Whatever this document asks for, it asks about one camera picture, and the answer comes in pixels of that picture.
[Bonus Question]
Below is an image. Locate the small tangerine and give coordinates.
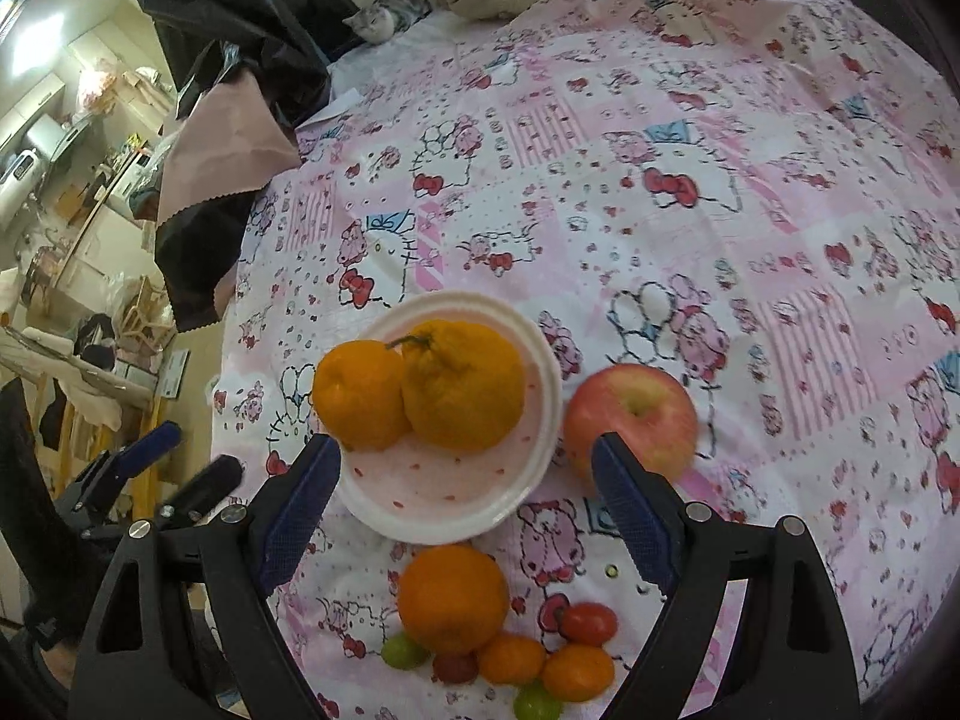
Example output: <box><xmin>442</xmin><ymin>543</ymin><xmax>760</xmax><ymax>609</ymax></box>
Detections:
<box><xmin>477</xmin><ymin>634</ymin><xmax>547</xmax><ymax>686</ymax></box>
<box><xmin>541</xmin><ymin>643</ymin><xmax>616</xmax><ymax>702</ymax></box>

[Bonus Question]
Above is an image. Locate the wooden rail frame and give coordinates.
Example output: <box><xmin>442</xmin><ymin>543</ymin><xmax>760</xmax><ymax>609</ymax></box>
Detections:
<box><xmin>0</xmin><ymin>326</ymin><xmax>162</xmax><ymax>496</ymax></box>

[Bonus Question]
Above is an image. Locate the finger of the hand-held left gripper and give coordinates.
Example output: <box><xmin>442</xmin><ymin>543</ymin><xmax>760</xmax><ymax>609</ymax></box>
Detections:
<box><xmin>154</xmin><ymin>456</ymin><xmax>245</xmax><ymax>533</ymax></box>
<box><xmin>54</xmin><ymin>421</ymin><xmax>183</xmax><ymax>522</ymax></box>

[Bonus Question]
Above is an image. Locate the round orange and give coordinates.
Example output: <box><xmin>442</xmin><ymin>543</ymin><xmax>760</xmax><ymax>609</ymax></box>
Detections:
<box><xmin>311</xmin><ymin>340</ymin><xmax>413</xmax><ymax>453</ymax></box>
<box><xmin>396</xmin><ymin>544</ymin><xmax>511</xmax><ymax>655</ymax></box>

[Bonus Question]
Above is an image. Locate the pink fabric swatch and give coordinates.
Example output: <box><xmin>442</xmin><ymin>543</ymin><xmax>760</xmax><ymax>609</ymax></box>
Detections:
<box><xmin>154</xmin><ymin>79</ymin><xmax>301</xmax><ymax>226</ymax></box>

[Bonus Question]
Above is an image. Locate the pink cartoon printed bedsheet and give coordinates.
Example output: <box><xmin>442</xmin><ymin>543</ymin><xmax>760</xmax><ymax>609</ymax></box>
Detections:
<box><xmin>206</xmin><ymin>0</ymin><xmax>960</xmax><ymax>720</ymax></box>

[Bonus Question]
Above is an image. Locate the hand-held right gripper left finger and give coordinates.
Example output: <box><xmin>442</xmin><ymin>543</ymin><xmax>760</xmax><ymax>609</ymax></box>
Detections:
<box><xmin>67</xmin><ymin>433</ymin><xmax>343</xmax><ymax>720</ymax></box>

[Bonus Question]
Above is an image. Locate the white plate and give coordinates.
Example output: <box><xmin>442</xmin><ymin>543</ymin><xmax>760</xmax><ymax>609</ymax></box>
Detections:
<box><xmin>330</xmin><ymin>291</ymin><xmax>563</xmax><ymax>545</ymax></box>

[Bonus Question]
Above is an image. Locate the white paper sheet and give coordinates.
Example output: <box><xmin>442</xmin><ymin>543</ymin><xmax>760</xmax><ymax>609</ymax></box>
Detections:
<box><xmin>304</xmin><ymin>86</ymin><xmax>365</xmax><ymax>125</ymax></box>

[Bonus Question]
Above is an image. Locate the green cherry tomato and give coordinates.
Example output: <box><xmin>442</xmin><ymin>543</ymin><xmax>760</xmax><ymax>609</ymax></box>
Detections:
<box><xmin>381</xmin><ymin>631</ymin><xmax>432</xmax><ymax>671</ymax></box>
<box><xmin>513</xmin><ymin>682</ymin><xmax>563</xmax><ymax>720</ymax></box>

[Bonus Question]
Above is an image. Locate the person's left forearm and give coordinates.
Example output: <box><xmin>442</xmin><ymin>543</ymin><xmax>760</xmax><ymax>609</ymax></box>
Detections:
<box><xmin>0</xmin><ymin>637</ymin><xmax>85</xmax><ymax>720</ymax></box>

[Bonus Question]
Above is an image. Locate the wooden folding rack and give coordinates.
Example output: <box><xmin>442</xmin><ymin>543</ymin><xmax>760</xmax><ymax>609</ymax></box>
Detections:
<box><xmin>120</xmin><ymin>277</ymin><xmax>177</xmax><ymax>350</ymax></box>

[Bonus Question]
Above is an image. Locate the grey tabby cat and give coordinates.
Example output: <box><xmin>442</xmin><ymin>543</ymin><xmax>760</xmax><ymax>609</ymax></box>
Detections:
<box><xmin>343</xmin><ymin>0</ymin><xmax>434</xmax><ymax>44</ymax></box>

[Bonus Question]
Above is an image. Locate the black fabric swatch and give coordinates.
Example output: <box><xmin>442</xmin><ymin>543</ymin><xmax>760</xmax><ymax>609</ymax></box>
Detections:
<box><xmin>154</xmin><ymin>187</ymin><xmax>260</xmax><ymax>332</ymax></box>

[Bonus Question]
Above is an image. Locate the white kitchen appliance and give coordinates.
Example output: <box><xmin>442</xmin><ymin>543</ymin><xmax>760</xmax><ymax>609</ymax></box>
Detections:
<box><xmin>0</xmin><ymin>150</ymin><xmax>46</xmax><ymax>230</ymax></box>

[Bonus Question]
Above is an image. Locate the red apple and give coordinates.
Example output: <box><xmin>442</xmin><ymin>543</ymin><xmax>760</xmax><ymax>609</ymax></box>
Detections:
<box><xmin>562</xmin><ymin>362</ymin><xmax>700</xmax><ymax>492</ymax></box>

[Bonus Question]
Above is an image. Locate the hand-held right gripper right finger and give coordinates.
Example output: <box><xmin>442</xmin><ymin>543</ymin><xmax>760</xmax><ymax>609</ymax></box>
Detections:
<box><xmin>591</xmin><ymin>431</ymin><xmax>863</xmax><ymax>720</ymax></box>

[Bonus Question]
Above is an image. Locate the dark red cherry tomato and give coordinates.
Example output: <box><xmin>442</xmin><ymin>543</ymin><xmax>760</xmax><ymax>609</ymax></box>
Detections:
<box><xmin>433</xmin><ymin>652</ymin><xmax>479</xmax><ymax>685</ymax></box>

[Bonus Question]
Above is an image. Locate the bumpy orange with stem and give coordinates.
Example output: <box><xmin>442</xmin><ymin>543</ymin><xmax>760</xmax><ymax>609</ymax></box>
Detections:
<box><xmin>388</xmin><ymin>319</ymin><xmax>526</xmax><ymax>455</ymax></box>

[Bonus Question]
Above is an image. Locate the black plastic sheet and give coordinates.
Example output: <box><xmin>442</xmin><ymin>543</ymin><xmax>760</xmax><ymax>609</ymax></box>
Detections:
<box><xmin>112</xmin><ymin>0</ymin><xmax>361</xmax><ymax>128</ymax></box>

